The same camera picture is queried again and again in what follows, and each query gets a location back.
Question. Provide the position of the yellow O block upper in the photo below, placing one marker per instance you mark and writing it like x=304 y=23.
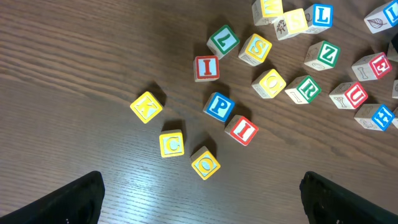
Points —
x=269 y=84

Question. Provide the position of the blue l block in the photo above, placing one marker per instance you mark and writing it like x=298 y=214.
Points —
x=319 y=18
x=382 y=18

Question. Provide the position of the red A block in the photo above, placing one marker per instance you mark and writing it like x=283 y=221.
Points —
x=393 y=48

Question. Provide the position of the red U block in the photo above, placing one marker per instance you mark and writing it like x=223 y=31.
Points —
x=348 y=96

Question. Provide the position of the green Z block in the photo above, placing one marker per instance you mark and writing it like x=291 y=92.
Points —
x=322 y=56

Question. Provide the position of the green 7 block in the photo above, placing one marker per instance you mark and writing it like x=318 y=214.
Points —
x=222 y=41

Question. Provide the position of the yellow K block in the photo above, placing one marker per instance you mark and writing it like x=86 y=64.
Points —
x=146 y=107

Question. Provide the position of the yellow O block lower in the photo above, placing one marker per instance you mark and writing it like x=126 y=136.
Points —
x=204 y=163

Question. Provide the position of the yellow S block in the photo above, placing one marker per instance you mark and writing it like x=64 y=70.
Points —
x=255 y=50

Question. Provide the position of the blue L block left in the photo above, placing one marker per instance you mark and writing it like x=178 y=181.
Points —
x=319 y=18

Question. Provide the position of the green R block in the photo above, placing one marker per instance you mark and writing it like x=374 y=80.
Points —
x=303 y=90

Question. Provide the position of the yellow M block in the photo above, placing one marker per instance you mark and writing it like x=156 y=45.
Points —
x=266 y=12

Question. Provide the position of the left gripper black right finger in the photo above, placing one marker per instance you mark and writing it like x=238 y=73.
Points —
x=327 y=202

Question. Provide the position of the red E block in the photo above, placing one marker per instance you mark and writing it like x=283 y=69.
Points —
x=372 y=67

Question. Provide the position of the red i block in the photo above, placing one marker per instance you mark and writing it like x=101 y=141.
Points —
x=241 y=129
x=206 y=68

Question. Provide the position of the blue H block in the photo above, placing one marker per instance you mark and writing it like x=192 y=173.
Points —
x=376 y=117

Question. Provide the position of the blue P block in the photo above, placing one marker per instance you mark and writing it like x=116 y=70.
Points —
x=219 y=106

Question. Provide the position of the yellow o block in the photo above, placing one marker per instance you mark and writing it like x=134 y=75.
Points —
x=269 y=84
x=204 y=163

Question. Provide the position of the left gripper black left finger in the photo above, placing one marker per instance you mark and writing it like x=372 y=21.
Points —
x=78 y=202

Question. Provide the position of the yellow S block ladybug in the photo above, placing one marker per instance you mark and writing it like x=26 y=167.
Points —
x=289 y=25

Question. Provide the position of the blue L block top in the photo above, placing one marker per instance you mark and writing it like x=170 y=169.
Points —
x=382 y=18

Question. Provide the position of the yellow C block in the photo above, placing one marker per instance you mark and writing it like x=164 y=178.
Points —
x=171 y=143

